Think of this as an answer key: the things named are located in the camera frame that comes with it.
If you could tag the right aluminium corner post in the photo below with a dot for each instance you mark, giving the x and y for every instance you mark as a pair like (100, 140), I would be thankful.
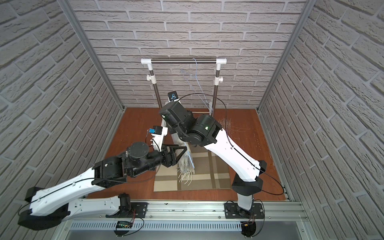
(307, 9)

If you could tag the blue cream plaid scarf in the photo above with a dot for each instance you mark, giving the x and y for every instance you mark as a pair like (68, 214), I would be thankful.
(186, 166)

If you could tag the aluminium corner post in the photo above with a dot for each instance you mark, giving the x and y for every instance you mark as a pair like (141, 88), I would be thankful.
(307, 9)
(80, 32)

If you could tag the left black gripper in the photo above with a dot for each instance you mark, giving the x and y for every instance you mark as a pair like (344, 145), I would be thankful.
(167, 156)

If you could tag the small electronics board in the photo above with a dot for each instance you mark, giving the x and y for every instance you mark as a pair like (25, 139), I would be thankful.
(123, 228)
(248, 229)

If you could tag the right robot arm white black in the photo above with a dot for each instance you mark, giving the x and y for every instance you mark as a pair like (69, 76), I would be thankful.
(205, 131)

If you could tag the aluminium front rail frame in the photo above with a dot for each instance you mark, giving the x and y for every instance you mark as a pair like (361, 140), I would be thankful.
(191, 215)

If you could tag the white steel clothes rack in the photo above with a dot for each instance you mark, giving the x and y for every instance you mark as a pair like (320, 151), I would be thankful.
(189, 82)

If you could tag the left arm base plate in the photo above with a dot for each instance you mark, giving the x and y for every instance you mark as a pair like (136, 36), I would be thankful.
(137, 210)

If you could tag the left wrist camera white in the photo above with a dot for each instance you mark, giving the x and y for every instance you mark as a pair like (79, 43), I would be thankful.
(158, 134)

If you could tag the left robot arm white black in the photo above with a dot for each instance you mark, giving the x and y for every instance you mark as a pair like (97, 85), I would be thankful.
(47, 208)

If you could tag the right small electronics board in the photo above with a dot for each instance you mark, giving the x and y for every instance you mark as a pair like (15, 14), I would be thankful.
(248, 229)

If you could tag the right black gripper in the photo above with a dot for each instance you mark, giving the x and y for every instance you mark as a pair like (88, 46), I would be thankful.
(167, 111)

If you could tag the left small electronics board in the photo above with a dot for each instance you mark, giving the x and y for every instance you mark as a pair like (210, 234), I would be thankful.
(123, 228)

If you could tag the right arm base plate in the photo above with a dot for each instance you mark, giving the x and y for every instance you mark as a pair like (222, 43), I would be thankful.
(233, 211)

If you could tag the brown beige plaid scarf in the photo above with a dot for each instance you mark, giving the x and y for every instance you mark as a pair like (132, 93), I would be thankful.
(210, 173)

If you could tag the left aluminium corner post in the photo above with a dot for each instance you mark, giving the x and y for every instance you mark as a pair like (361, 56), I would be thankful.
(80, 32)

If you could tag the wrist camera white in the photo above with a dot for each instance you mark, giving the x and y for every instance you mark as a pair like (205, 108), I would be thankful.
(158, 134)
(172, 96)

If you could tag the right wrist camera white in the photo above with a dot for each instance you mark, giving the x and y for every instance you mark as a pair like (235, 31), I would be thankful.
(172, 96)

